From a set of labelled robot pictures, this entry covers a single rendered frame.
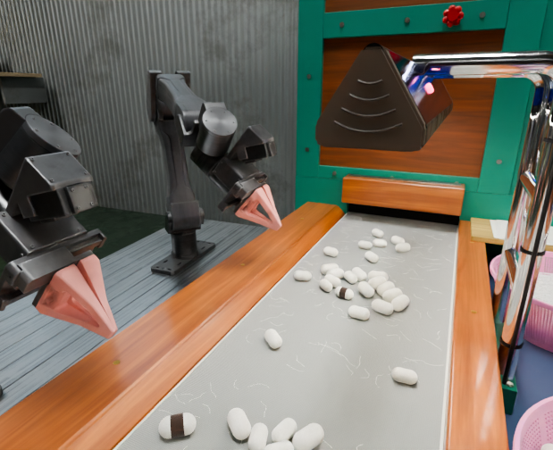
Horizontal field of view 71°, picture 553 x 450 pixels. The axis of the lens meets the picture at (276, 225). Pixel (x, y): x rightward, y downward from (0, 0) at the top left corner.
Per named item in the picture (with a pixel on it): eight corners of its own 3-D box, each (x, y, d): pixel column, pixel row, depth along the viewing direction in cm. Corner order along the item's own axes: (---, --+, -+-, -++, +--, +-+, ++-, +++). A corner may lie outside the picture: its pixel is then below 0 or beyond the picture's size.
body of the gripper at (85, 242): (112, 239, 42) (67, 191, 43) (20, 279, 34) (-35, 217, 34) (90, 273, 46) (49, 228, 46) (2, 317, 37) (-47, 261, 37)
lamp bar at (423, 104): (313, 146, 30) (316, 45, 28) (411, 111, 84) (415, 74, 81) (422, 153, 27) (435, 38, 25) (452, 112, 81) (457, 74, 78)
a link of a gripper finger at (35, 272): (144, 305, 39) (83, 238, 40) (85, 345, 33) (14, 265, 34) (118, 337, 43) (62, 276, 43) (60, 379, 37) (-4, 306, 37)
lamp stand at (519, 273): (367, 374, 59) (397, 53, 44) (389, 310, 76) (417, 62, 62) (512, 416, 51) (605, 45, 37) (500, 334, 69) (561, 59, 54)
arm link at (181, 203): (202, 227, 95) (182, 90, 92) (174, 231, 92) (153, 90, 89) (196, 226, 100) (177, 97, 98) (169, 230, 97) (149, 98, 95)
